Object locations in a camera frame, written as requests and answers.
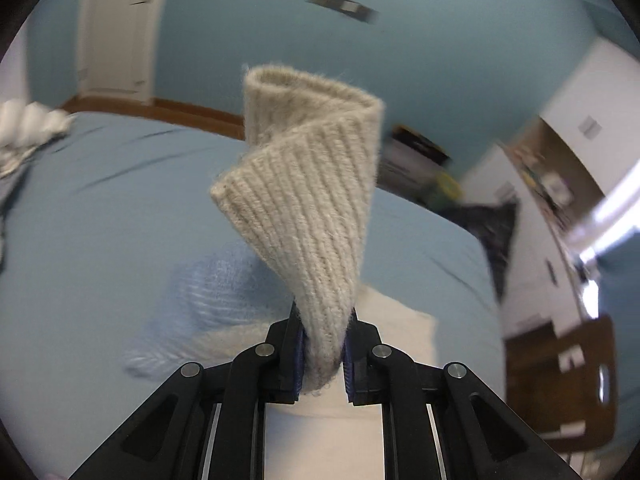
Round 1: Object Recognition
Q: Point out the brown wooden chair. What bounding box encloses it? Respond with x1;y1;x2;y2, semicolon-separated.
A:
505;315;618;441

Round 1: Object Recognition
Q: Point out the black bag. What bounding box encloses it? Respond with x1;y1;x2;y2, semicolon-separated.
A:
450;200;521;303

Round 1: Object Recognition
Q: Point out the white puffy duvet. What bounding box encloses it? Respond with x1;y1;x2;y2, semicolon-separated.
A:
0;100;71;176

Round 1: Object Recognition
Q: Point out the dark wall outlet panel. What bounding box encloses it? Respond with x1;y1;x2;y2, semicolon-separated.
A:
307;0;379;24

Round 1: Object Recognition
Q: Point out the blue and cream knit sweater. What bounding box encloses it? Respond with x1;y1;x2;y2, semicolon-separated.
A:
122;62;438;480

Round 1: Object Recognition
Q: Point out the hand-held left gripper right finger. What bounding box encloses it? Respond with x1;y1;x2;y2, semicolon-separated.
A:
343;309;583;480

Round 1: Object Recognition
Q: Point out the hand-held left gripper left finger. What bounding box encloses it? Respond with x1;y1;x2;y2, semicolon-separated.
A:
70;304;304;480

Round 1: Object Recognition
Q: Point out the white cabinet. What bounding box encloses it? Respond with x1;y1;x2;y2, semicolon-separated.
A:
460;35;640;341

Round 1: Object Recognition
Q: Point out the white door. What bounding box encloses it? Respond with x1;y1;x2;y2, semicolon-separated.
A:
75;0;168;106

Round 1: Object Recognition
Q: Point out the black cardboard box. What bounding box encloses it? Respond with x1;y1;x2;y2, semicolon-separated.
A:
385;125;451;166

